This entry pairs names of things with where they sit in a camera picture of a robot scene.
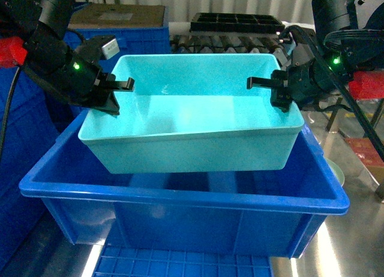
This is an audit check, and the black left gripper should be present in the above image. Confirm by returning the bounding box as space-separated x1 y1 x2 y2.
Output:
53 38 134 115

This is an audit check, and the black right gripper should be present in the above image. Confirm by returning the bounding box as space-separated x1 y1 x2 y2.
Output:
246 43 323 112

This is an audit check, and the turquoise plastic bin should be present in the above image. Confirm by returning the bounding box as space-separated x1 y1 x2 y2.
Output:
78 53 304 174

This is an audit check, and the blue crate stack left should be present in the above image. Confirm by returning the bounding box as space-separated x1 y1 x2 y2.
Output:
1 73 78 267

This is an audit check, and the blue crate with cardboard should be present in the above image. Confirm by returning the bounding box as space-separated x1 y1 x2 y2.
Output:
69 3 170 72

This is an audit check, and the black compartment tray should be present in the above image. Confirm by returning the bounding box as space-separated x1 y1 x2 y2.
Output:
190 13 285 34

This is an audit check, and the expandable roller conveyor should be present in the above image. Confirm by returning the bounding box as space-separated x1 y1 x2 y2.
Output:
170 34 296 56

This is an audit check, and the pale green bowl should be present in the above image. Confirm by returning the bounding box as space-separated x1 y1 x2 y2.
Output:
325 158 345 186

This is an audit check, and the large blue open crate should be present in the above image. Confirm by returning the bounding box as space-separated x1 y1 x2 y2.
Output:
19 114 350 258

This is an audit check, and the red printed cardboard box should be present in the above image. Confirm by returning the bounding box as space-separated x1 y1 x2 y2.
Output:
345 138 383 184

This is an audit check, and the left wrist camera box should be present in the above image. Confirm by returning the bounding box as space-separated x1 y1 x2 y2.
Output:
101 35 120 60

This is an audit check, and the grey metal post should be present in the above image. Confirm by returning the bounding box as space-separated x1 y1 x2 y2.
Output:
326 109 344 133

